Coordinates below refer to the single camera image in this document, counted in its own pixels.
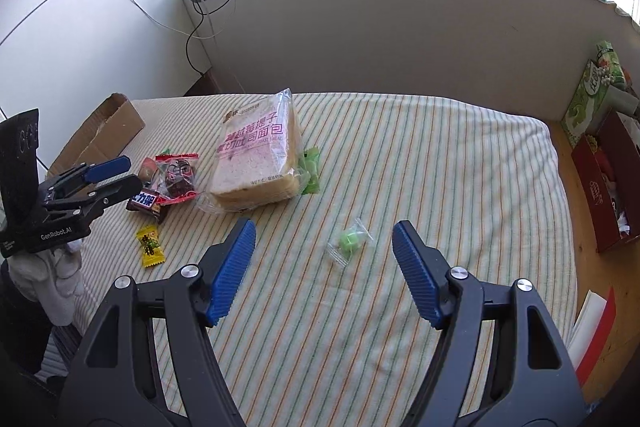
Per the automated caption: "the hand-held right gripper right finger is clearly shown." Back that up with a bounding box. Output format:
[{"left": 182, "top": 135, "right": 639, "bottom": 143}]
[{"left": 391, "top": 220, "right": 586, "bottom": 427}]

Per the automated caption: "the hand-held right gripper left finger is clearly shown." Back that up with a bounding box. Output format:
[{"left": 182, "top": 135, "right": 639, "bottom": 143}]
[{"left": 57, "top": 217, "right": 257, "bottom": 427}]

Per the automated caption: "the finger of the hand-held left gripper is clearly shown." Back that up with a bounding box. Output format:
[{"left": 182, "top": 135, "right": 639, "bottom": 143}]
[
  {"left": 43, "top": 174, "right": 143, "bottom": 214},
  {"left": 45, "top": 155, "right": 132, "bottom": 196}
]

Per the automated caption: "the dark chocolate bar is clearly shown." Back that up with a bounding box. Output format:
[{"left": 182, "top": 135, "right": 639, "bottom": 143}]
[{"left": 125, "top": 188, "right": 169, "bottom": 224}]

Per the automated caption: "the brown cardboard box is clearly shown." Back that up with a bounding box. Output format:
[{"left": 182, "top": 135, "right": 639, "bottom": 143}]
[{"left": 46, "top": 93, "right": 147, "bottom": 180}]

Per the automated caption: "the red clear snack packet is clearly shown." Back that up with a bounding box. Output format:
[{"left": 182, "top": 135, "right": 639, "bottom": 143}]
[{"left": 154, "top": 150, "right": 201, "bottom": 207}]

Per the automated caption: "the yellow candy packet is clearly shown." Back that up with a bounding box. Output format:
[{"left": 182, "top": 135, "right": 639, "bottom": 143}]
[{"left": 136, "top": 225, "right": 166, "bottom": 268}]

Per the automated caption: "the green candy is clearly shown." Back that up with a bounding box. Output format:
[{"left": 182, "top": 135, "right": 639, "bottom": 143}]
[{"left": 327, "top": 217, "right": 375, "bottom": 267}]

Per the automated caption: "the sliced bread bag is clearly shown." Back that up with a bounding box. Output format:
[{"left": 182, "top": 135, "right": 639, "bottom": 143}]
[{"left": 209, "top": 88, "right": 304, "bottom": 214}]

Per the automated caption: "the green candy packet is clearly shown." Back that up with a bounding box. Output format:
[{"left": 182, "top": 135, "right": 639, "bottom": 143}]
[{"left": 299, "top": 147, "right": 321, "bottom": 196}]

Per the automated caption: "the person's left hand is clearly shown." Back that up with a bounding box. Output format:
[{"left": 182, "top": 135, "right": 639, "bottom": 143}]
[{"left": 9, "top": 241, "right": 86, "bottom": 324}]

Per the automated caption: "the striped bed sheet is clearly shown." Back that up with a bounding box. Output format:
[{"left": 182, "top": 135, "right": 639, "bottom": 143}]
[{"left": 37, "top": 91, "right": 579, "bottom": 427}]

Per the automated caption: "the white wardrobe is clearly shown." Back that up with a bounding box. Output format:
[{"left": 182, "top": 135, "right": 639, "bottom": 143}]
[{"left": 0, "top": 0, "right": 217, "bottom": 188}]

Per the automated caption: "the white and red flat box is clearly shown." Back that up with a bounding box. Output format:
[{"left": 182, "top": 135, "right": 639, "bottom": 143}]
[{"left": 567, "top": 287, "right": 621, "bottom": 371}]

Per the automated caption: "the dark red cardboard box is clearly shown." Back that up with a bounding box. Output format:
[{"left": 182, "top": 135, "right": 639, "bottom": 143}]
[{"left": 570, "top": 108, "right": 640, "bottom": 254}]

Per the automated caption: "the green tissue box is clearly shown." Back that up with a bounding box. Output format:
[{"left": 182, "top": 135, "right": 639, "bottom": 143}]
[{"left": 560, "top": 40, "right": 631, "bottom": 148}]

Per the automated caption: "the black cable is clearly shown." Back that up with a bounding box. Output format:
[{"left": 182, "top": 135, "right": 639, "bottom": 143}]
[{"left": 184, "top": 0, "right": 322, "bottom": 78}]

